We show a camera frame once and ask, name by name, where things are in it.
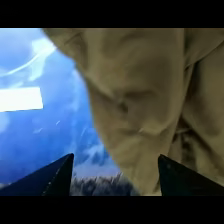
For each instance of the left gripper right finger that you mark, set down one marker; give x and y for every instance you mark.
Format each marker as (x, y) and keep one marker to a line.
(181, 181)

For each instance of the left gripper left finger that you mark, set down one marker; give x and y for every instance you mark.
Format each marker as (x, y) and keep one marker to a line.
(53, 178)

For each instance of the khaki garment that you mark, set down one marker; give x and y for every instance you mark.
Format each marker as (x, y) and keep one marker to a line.
(146, 100)

